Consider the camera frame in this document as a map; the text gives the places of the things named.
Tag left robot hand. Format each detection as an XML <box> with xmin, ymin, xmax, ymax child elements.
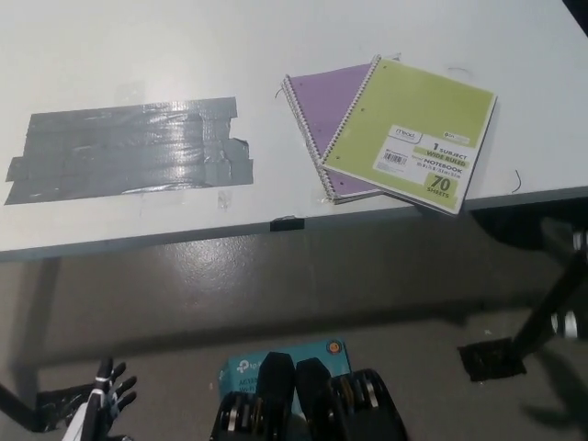
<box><xmin>62</xmin><ymin>356</ymin><xmax>139</xmax><ymax>441</ymax></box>

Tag green Mead spiral notebook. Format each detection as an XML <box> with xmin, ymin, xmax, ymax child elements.
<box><xmin>320</xmin><ymin>55</ymin><xmax>500</xmax><ymax>216</ymax></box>

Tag black robot torso blocks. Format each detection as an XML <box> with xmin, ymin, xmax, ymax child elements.
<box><xmin>209</xmin><ymin>351</ymin><xmax>408</xmax><ymax>441</ymax></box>

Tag black floor tape square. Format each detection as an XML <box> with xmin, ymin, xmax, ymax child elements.
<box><xmin>34</xmin><ymin>385</ymin><xmax>100</xmax><ymax>433</ymax></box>
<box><xmin>458</xmin><ymin>337</ymin><xmax>527</xmax><ymax>382</ymax></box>

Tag black slanted bar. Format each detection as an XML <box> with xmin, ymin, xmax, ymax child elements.
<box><xmin>0</xmin><ymin>380</ymin><xmax>40</xmax><ymax>433</ymax></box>

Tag grey table leg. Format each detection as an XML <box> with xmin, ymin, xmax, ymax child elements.
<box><xmin>11</xmin><ymin>256</ymin><xmax>63</xmax><ymax>396</ymax></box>

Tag teal TP-Link box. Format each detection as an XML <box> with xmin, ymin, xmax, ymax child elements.
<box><xmin>216</xmin><ymin>338</ymin><xmax>354</xmax><ymax>422</ymax></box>

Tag purple spiral notebook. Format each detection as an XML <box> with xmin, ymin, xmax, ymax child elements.
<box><xmin>279</xmin><ymin>52</ymin><xmax>403</xmax><ymax>207</ymax></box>

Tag dark rounded object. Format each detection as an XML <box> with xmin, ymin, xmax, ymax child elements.
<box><xmin>470</xmin><ymin>209</ymin><xmax>588</xmax><ymax>258</ymax></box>

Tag grey duct tape patch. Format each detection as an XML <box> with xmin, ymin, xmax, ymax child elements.
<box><xmin>3</xmin><ymin>96</ymin><xmax>254</xmax><ymax>207</ymax></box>

